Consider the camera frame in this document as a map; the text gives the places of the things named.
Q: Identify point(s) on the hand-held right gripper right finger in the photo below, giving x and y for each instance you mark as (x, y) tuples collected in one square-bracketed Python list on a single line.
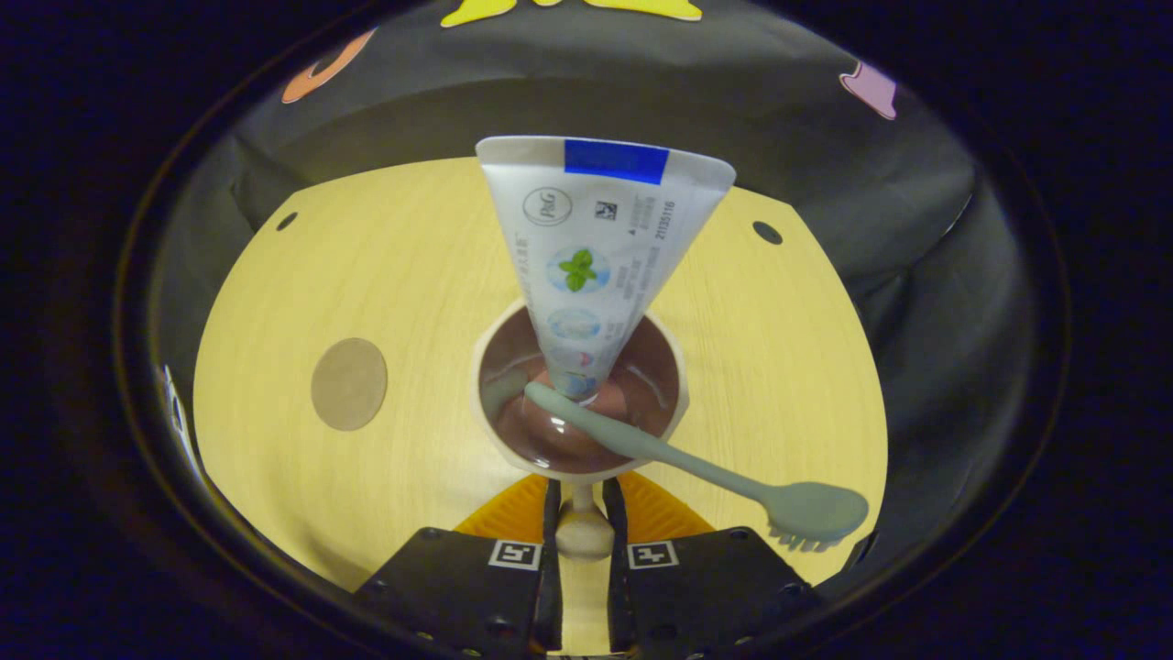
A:
[(616, 587)]

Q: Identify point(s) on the pale green toothbrush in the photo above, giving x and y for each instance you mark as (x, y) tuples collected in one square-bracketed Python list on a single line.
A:
[(696, 467)]

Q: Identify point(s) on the round brown coaster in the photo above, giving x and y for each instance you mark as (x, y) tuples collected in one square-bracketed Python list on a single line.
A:
[(348, 385)]

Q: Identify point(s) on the white toothpaste tube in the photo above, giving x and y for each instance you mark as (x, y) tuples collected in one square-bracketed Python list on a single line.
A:
[(596, 229)]

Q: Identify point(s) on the beige cup with brown inside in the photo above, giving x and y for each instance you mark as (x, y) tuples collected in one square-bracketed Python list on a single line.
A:
[(550, 440)]

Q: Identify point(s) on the black backdrop cloth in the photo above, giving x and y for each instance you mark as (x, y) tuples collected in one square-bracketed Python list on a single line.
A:
[(825, 137)]

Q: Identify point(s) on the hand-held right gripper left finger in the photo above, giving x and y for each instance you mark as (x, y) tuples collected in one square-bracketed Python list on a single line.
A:
[(552, 568)]

